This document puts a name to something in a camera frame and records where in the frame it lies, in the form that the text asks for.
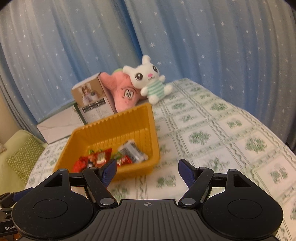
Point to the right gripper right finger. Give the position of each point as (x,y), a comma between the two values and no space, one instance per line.
(197,180)

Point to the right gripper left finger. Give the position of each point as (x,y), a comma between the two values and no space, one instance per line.
(97,181)

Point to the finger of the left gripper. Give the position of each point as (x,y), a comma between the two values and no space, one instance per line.
(7,200)

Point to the large red candy packet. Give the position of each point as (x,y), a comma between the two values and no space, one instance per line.
(81,164)

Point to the red star candy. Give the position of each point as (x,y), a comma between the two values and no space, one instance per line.
(123,160)

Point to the clear black snack packet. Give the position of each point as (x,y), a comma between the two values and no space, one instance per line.
(130,149)

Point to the orange plastic tray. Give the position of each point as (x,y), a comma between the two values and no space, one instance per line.
(134,124)

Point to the green zigzag cushion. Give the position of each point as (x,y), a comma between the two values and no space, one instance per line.
(23,160)

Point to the floral tablecloth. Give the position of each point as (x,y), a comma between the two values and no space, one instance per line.
(195,124)

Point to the white green carton box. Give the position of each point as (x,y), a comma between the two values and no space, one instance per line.
(61,123)

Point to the brown humidifier box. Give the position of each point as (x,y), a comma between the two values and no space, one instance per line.
(94,100)

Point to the pink starfish plush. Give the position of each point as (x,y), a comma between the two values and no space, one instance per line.
(125,95)

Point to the white bunny plush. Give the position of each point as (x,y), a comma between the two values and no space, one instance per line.
(147,79)

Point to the blue star curtain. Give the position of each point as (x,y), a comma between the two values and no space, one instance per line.
(242,51)

